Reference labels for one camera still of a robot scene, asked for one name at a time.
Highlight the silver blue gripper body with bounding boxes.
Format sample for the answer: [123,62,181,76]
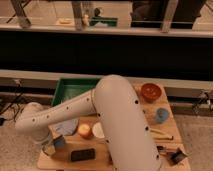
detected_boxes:
[42,135,66,156]

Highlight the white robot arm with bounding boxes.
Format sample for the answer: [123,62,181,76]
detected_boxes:
[15,75,164,171]

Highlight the black sponge block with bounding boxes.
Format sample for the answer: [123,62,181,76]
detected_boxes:
[70,148,96,162]

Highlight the grey blue plate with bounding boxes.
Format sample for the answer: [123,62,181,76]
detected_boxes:
[52,119,79,136]

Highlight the green plastic bin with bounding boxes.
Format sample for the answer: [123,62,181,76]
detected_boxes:
[51,78,99,106]

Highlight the wooden utensil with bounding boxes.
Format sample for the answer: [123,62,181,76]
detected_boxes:
[150,129,173,140]

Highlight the red brown bowl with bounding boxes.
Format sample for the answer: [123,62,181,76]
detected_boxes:
[140,83,162,103]

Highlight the blue cup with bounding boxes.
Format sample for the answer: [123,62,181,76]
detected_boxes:
[155,108,169,124]

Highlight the black small dustpan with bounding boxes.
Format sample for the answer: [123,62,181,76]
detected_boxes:
[169,148,187,165]

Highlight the green box on shelf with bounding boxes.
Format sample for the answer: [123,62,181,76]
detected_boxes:
[89,17,118,27]

